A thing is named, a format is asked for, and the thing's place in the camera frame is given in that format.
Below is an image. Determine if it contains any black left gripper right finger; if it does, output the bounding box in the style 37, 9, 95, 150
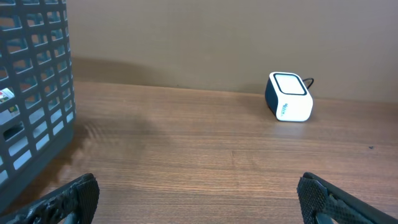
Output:
297, 172, 397, 224

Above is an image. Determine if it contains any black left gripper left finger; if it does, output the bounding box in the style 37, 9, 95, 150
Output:
1, 173, 100, 224

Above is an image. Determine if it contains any white barcode scanner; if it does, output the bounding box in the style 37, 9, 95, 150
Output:
265, 72, 313, 122

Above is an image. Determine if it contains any grey plastic lattice basket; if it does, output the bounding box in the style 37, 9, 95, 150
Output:
1, 0, 76, 210

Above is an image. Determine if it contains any white packet inside basket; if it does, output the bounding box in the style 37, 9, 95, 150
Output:
1, 88, 20, 125

